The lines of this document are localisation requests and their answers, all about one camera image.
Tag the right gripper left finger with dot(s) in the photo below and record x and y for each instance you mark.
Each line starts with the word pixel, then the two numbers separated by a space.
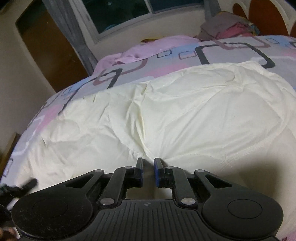
pixel 120 181

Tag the grey curtain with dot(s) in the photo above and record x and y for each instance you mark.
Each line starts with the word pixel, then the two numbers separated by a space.
pixel 211 8
pixel 65 19

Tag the patterned bed sheet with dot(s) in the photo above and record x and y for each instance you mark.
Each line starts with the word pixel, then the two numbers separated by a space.
pixel 274 53

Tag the sliding glass window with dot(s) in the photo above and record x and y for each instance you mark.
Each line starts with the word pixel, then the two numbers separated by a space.
pixel 102 19

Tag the cream white garment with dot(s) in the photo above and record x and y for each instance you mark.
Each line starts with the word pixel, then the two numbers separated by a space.
pixel 236 120

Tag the brown wooden door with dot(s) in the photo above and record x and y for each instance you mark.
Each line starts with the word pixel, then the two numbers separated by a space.
pixel 49 48

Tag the person's left hand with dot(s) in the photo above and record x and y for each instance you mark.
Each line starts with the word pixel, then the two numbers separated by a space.
pixel 8 234

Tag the stack of folded clothes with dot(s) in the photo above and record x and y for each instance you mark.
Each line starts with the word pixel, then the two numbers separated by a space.
pixel 226 25

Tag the right grey curtain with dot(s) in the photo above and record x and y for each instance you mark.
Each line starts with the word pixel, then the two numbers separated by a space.
pixel 211 8

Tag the pink blanket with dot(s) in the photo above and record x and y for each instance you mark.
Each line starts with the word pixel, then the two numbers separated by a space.
pixel 143 51

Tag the yellow patterned pillow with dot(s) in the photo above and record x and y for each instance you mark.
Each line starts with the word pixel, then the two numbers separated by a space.
pixel 148 40

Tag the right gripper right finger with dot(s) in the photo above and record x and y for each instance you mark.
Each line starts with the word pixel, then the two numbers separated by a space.
pixel 175 179

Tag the left grey curtain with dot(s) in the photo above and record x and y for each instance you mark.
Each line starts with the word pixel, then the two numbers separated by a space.
pixel 65 19

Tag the red white headboard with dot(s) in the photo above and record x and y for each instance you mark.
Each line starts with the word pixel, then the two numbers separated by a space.
pixel 270 17

